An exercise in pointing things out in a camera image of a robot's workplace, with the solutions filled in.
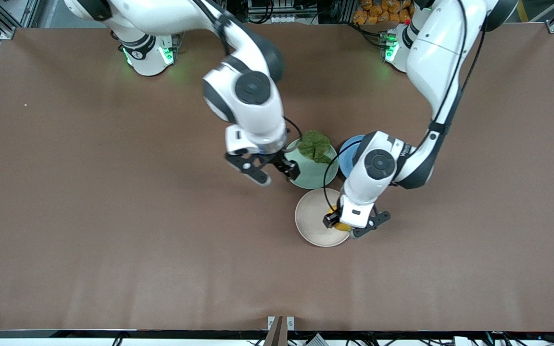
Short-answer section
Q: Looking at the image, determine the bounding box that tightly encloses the mint green round plate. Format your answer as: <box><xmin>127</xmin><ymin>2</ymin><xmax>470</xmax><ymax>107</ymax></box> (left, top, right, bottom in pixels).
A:
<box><xmin>284</xmin><ymin>138</ymin><xmax>339</xmax><ymax>189</ymax></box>

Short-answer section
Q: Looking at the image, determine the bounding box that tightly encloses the orange snack bags pile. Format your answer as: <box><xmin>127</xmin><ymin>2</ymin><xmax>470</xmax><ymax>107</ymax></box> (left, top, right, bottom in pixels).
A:
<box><xmin>353</xmin><ymin>0</ymin><xmax>415</xmax><ymax>25</ymax></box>

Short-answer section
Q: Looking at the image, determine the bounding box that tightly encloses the yellow lemon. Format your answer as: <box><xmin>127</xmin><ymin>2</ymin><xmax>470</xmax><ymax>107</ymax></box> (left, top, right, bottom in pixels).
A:
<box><xmin>329</xmin><ymin>207</ymin><xmax>353</xmax><ymax>233</ymax></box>

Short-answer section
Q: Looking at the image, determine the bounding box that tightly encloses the green lettuce leaf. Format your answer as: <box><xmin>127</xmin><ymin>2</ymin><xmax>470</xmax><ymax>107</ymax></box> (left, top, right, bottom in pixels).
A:
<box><xmin>298</xmin><ymin>130</ymin><xmax>334</xmax><ymax>164</ymax></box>

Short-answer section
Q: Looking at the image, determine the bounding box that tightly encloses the silver camera mount bracket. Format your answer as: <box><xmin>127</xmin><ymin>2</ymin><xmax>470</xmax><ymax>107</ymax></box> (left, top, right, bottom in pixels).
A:
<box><xmin>264</xmin><ymin>316</ymin><xmax>295</xmax><ymax>346</ymax></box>

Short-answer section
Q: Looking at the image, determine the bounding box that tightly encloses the white round plate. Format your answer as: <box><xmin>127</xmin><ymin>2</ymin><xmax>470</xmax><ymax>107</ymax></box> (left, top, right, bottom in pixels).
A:
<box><xmin>295</xmin><ymin>188</ymin><xmax>354</xmax><ymax>247</ymax></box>

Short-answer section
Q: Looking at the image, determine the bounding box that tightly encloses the white power strip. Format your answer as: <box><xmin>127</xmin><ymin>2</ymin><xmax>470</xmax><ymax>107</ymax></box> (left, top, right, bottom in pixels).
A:
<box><xmin>253</xmin><ymin>12</ymin><xmax>309</xmax><ymax>25</ymax></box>

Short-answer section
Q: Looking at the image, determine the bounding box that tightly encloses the blue round plate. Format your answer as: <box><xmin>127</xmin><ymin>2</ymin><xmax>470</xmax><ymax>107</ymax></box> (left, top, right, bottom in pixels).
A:
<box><xmin>337</xmin><ymin>135</ymin><xmax>366</xmax><ymax>179</ymax></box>

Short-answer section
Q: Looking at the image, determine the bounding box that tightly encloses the thin black cable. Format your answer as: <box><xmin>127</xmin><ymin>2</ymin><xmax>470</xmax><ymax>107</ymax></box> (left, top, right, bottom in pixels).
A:
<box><xmin>193</xmin><ymin>0</ymin><xmax>233</xmax><ymax>54</ymax></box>
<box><xmin>282</xmin><ymin>117</ymin><xmax>304</xmax><ymax>154</ymax></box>
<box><xmin>419</xmin><ymin>0</ymin><xmax>487</xmax><ymax>149</ymax></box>
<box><xmin>323</xmin><ymin>142</ymin><xmax>360</xmax><ymax>212</ymax></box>

